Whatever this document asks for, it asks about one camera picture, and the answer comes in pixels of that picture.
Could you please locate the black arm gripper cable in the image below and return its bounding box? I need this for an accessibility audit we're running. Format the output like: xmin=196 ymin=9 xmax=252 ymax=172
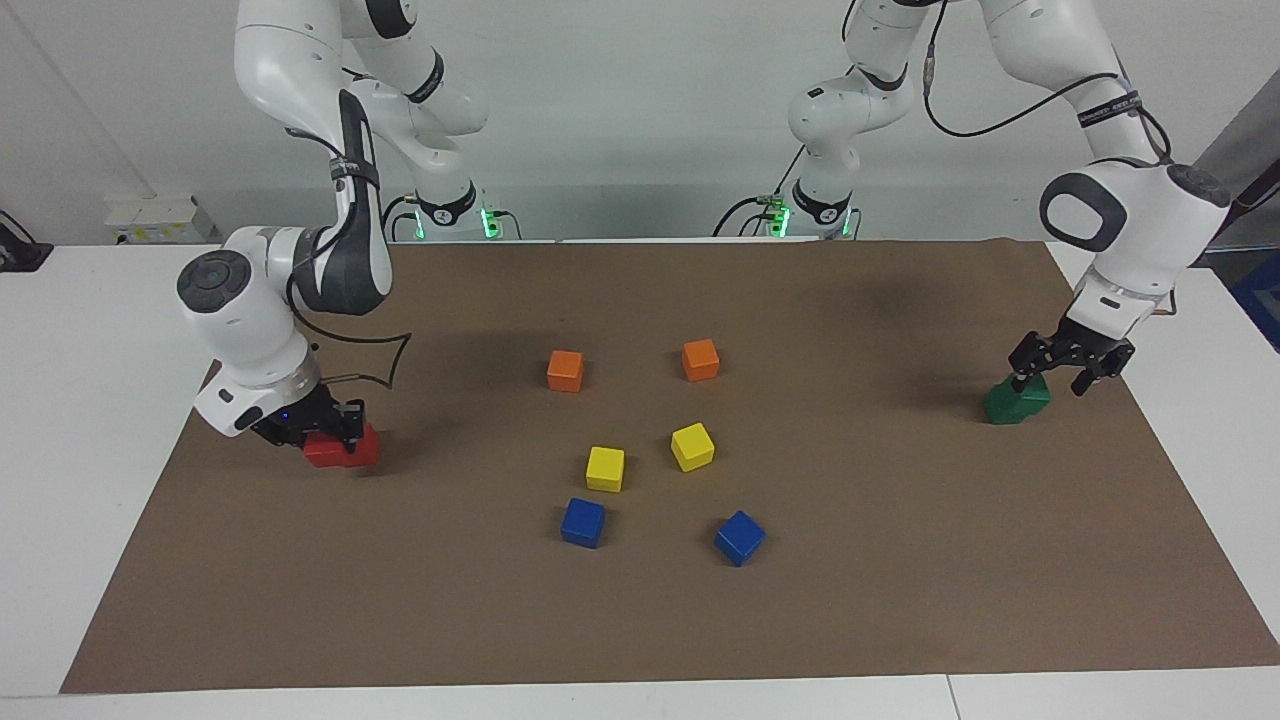
xmin=288 ymin=283 xmax=413 ymax=387
xmin=923 ymin=40 xmax=1173 ymax=163

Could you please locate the black clamp mount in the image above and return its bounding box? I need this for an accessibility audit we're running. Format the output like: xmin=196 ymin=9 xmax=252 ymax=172
xmin=0 ymin=208 xmax=54 ymax=273

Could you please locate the brown table mat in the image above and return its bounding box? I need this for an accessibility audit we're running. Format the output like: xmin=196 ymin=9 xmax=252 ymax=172
xmin=58 ymin=238 xmax=1280 ymax=695

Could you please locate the black right arm gripper cable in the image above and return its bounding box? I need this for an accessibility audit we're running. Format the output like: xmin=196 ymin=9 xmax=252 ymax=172
xmin=288 ymin=283 xmax=413 ymax=387

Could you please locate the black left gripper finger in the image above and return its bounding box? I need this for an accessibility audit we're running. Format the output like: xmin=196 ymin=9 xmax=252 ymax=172
xmin=1072 ymin=345 xmax=1136 ymax=397
xmin=1008 ymin=333 xmax=1049 ymax=393

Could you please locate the green wooden cube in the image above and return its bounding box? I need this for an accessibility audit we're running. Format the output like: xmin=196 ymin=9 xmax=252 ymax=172
xmin=1003 ymin=372 xmax=1053 ymax=411
xmin=982 ymin=388 xmax=1036 ymax=425

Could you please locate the white power strip box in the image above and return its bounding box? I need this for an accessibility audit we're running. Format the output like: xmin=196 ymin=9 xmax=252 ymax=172
xmin=103 ymin=195 xmax=214 ymax=245

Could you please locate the blue wooden cube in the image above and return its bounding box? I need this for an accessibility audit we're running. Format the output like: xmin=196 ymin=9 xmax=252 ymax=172
xmin=560 ymin=497 xmax=607 ymax=549
xmin=714 ymin=510 xmax=767 ymax=568

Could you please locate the black left arm gripper cable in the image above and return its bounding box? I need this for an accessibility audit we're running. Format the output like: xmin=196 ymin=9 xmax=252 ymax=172
xmin=923 ymin=40 xmax=1173 ymax=163

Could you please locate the black stand with pole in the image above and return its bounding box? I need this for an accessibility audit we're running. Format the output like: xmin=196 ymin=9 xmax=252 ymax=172
xmin=1195 ymin=158 xmax=1280 ymax=265

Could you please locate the yellow wooden cube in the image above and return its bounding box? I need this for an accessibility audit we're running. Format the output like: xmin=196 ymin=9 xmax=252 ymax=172
xmin=670 ymin=422 xmax=717 ymax=473
xmin=585 ymin=446 xmax=626 ymax=493

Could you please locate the blue crate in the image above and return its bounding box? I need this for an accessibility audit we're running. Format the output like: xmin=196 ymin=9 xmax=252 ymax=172
xmin=1228 ymin=248 xmax=1280 ymax=353

